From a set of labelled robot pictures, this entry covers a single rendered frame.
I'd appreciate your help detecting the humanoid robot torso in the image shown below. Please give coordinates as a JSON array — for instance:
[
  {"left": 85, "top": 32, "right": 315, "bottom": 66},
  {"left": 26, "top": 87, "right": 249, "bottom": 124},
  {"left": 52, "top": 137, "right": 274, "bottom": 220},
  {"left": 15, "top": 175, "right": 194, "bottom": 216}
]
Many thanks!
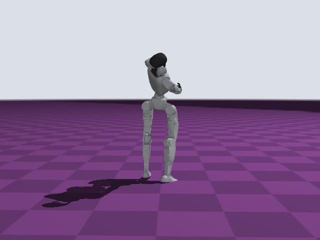
[{"left": 147, "top": 66, "right": 171, "bottom": 111}]

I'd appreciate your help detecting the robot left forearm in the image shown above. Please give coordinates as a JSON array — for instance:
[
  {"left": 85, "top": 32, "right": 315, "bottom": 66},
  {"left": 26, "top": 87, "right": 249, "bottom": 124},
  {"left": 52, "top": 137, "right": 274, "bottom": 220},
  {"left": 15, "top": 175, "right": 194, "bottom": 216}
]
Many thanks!
[{"left": 156, "top": 68, "right": 161, "bottom": 77}]

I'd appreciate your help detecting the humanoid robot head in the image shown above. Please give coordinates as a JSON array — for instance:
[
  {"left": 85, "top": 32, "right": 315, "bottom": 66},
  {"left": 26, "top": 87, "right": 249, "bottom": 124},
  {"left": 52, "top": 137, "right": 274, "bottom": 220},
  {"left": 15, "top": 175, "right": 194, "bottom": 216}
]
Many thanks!
[{"left": 149, "top": 53, "right": 167, "bottom": 78}]

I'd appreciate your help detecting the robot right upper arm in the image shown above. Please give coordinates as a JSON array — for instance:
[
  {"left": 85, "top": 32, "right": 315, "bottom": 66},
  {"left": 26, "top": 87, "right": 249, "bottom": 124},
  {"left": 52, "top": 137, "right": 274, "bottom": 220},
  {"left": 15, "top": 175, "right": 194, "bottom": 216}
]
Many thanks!
[{"left": 162, "top": 78, "right": 177, "bottom": 93}]

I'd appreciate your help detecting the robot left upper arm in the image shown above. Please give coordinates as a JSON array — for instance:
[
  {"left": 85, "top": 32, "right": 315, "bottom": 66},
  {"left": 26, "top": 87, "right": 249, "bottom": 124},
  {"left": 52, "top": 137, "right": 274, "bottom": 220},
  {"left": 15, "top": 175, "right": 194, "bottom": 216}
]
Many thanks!
[{"left": 145, "top": 58, "right": 167, "bottom": 75}]

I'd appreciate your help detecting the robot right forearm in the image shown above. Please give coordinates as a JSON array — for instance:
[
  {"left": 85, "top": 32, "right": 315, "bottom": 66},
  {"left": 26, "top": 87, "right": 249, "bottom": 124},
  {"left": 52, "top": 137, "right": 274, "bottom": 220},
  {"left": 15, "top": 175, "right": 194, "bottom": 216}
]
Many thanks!
[{"left": 173, "top": 84, "right": 181, "bottom": 94}]

